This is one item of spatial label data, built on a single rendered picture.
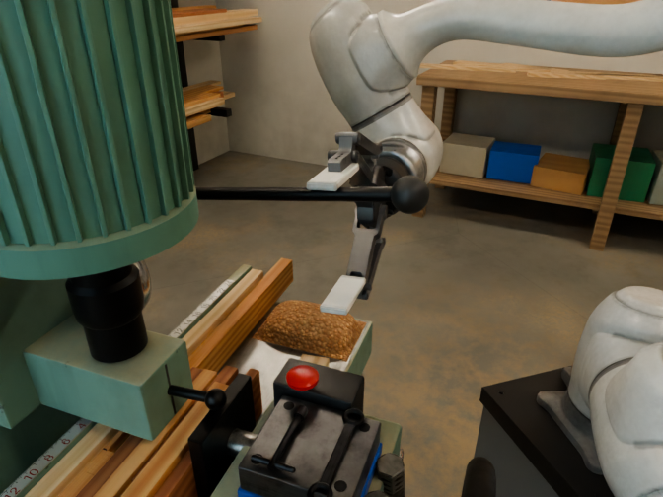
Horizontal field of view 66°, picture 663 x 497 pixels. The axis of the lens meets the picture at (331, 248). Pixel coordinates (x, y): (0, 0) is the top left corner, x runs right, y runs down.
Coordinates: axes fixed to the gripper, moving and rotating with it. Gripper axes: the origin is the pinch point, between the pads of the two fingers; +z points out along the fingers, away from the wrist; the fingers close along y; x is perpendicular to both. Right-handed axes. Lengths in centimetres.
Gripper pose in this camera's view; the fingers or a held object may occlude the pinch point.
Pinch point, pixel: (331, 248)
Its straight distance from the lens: 52.1
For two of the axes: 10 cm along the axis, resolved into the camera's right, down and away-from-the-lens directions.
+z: -3.5, 4.4, -8.3
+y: -0.8, -9.0, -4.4
